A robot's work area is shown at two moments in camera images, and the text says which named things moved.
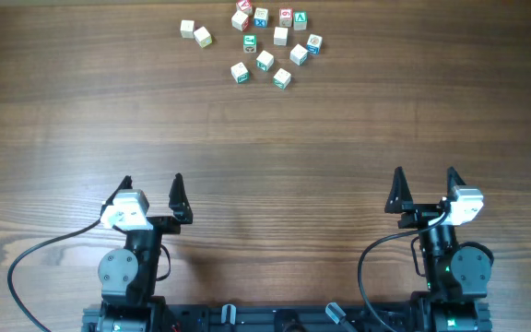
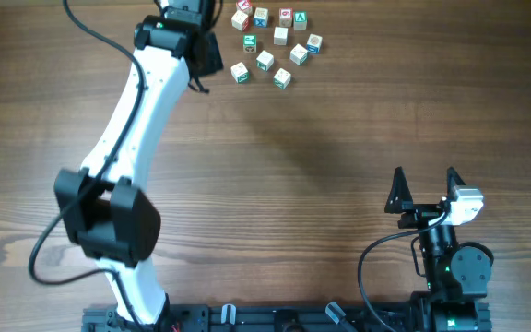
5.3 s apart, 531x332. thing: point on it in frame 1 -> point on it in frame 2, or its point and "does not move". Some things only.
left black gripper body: [159, 222] -> [211, 56]
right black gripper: [423, 212] does not move
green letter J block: [250, 43] does not move
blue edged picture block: [313, 43] does not move
